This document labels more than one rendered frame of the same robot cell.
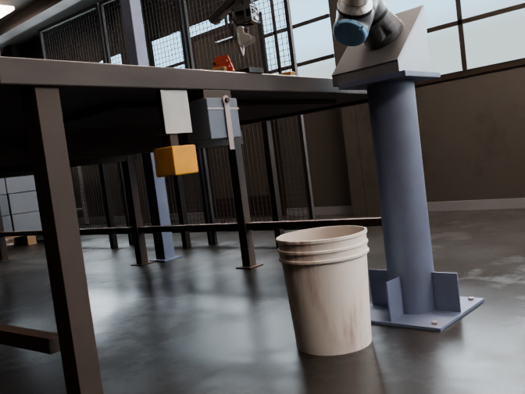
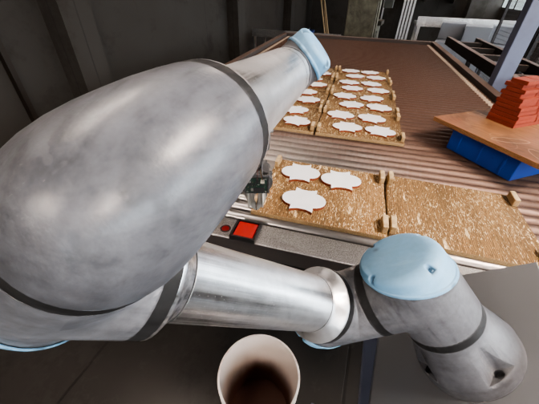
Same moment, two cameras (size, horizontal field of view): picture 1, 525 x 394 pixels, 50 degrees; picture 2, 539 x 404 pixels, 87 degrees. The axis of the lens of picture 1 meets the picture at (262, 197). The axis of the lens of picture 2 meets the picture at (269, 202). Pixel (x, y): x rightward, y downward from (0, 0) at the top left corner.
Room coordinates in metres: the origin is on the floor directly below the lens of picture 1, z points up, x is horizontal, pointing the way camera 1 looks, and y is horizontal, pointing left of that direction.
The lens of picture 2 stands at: (1.70, -0.58, 1.50)
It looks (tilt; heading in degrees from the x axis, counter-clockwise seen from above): 37 degrees down; 66
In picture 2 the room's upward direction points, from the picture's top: 2 degrees clockwise
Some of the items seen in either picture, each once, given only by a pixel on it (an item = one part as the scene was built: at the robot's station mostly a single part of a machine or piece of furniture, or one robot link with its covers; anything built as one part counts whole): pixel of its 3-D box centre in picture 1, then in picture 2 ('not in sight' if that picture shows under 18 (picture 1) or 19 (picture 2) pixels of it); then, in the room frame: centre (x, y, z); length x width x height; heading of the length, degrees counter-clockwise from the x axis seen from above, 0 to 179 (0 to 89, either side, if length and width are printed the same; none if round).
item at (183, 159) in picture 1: (172, 133); not in sight; (1.58, 0.23, 0.74); 0.09 x 0.08 x 0.24; 141
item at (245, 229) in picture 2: not in sight; (245, 231); (1.89, 0.00, 0.92); 0.06 x 0.06 x 0.01; 51
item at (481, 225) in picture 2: not in sight; (454, 216); (2.52, -0.19, 0.93); 0.41 x 0.35 x 0.02; 140
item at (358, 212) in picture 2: not in sight; (322, 192); (2.20, 0.07, 0.93); 0.41 x 0.35 x 0.02; 141
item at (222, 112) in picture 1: (214, 121); not in sight; (1.73, 0.12, 0.77); 0.14 x 0.11 x 0.18; 141
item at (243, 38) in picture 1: (243, 40); (249, 199); (1.90, 0.00, 1.03); 0.06 x 0.03 x 0.09; 68
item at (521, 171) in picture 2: not in sight; (504, 147); (3.06, 0.03, 0.97); 0.31 x 0.31 x 0.10; 87
